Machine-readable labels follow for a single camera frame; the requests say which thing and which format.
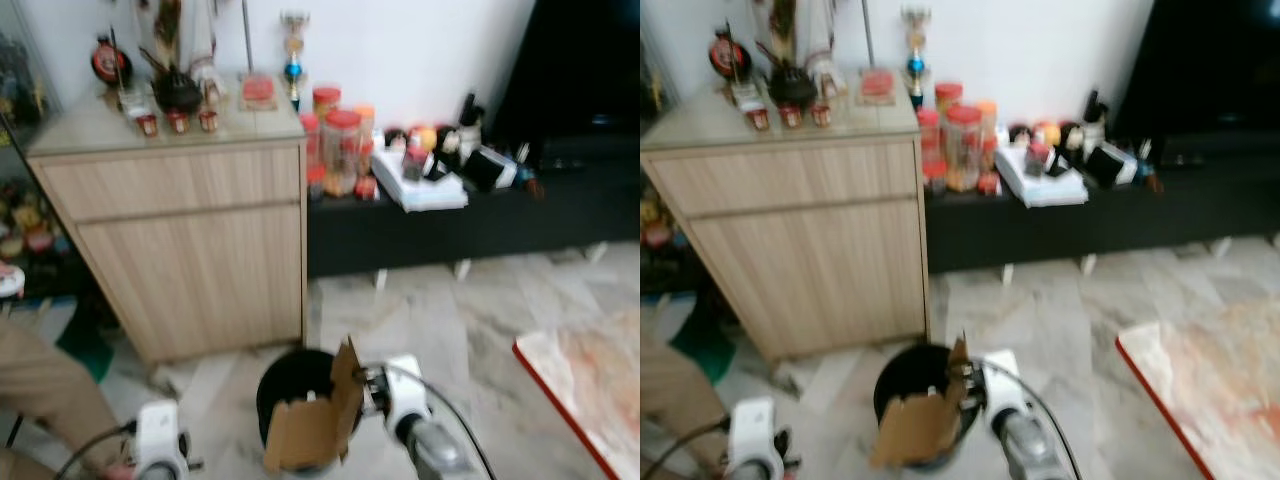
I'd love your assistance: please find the black rubbish bin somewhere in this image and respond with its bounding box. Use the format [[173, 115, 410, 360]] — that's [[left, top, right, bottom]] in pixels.
[[256, 347, 364, 472], [873, 342, 987, 471]]

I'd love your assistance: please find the white paper stack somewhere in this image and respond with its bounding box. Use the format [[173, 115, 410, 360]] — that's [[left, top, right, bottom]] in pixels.
[[370, 145, 469, 213], [995, 143, 1089, 209]]

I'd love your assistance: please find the brown cardboard box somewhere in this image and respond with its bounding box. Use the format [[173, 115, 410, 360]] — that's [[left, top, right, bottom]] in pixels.
[[868, 335, 972, 470], [263, 338, 367, 474]]

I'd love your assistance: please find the white robed statue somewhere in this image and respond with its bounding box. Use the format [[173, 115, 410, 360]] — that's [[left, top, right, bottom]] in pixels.
[[135, 0, 223, 101], [755, 0, 837, 97]]

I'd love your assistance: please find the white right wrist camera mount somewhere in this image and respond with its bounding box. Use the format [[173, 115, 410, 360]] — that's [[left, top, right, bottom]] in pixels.
[[380, 354, 432, 433], [980, 349, 1032, 428]]

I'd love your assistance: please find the blue and gold trophy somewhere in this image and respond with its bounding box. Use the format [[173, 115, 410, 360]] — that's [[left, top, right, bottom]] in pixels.
[[279, 10, 310, 112], [900, 5, 932, 107]]

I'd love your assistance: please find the large red lid jar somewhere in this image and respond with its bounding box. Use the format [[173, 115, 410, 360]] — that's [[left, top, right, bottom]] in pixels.
[[945, 104, 985, 193], [322, 108, 364, 197]]

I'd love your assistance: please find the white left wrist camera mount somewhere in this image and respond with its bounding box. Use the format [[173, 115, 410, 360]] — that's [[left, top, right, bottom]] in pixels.
[[727, 398, 787, 480], [133, 400, 191, 480]]

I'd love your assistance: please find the black TV console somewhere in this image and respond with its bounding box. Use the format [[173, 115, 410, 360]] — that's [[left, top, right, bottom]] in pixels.
[[925, 140, 1280, 274], [305, 140, 641, 280]]

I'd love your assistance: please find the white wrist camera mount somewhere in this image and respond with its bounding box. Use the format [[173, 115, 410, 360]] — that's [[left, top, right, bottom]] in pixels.
[[133, 400, 191, 480], [380, 354, 432, 433], [727, 398, 787, 480], [980, 349, 1032, 428]]

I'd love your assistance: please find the black figure ornament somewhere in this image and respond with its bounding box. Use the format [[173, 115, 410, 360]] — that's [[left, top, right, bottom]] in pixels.
[[458, 93, 487, 151], [1083, 90, 1111, 146]]

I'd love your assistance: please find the glass display cabinet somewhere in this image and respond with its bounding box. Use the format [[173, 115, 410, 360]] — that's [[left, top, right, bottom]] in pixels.
[[0, 30, 73, 301], [640, 60, 693, 293]]

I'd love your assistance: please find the light wood cabinet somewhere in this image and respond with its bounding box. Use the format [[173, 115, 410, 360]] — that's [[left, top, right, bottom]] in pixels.
[[641, 98, 932, 362], [27, 98, 310, 364]]

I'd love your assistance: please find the brown monkey plush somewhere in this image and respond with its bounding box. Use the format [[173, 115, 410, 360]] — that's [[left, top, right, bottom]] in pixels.
[[436, 125, 464, 173], [1058, 122, 1086, 169]]

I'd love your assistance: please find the red round ornament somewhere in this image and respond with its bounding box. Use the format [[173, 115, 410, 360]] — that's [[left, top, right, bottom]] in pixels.
[[709, 30, 751, 83], [90, 35, 134, 90]]

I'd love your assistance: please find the person leg in khaki trousers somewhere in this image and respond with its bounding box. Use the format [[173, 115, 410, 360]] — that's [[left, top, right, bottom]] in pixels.
[[0, 315, 127, 480], [640, 328, 733, 480]]

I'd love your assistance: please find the green plastic item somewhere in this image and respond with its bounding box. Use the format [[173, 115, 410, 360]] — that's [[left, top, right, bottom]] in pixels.
[[668, 313, 733, 387], [58, 318, 113, 383]]

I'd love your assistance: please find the black television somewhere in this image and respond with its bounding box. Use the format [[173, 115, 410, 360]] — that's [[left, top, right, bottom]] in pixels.
[[1115, 0, 1280, 143], [490, 0, 641, 151]]

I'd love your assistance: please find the black box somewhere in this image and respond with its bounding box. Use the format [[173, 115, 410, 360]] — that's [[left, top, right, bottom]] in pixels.
[[464, 147, 507, 193], [1086, 143, 1127, 189]]

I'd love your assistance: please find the red square tray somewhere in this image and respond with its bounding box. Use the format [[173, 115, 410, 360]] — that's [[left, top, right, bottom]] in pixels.
[[239, 71, 280, 110], [858, 67, 898, 105]]

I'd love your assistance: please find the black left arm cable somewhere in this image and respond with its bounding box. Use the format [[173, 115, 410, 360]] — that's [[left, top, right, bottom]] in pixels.
[[53, 420, 137, 480], [645, 415, 731, 480]]

